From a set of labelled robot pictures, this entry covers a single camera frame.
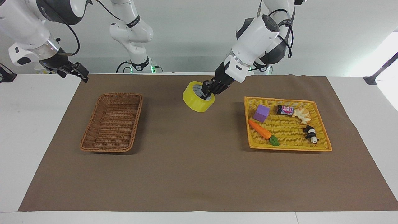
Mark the orange toy carrot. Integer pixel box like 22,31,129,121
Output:
248,119,280,147

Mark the toy croissant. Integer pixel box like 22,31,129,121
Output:
291,107,311,125

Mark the small purple can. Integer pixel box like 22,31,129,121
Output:
276,105,294,117

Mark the black stand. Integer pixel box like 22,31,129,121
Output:
0,63,18,83
363,52,398,85

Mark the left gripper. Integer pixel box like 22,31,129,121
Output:
201,61,235,100

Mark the black and white toy panda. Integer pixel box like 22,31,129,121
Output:
303,125,319,144

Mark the yellow tape roll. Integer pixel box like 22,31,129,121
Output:
182,81,216,113

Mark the purple cube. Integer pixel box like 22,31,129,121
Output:
252,104,270,123

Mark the brown wicker basket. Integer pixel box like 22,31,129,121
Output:
80,92,144,153

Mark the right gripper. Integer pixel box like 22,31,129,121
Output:
40,47,89,83

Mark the black cable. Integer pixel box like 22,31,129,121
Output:
92,0,123,22
59,21,81,57
252,8,295,72
116,60,133,74

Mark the yellow woven basket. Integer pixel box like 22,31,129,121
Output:
243,96,333,152

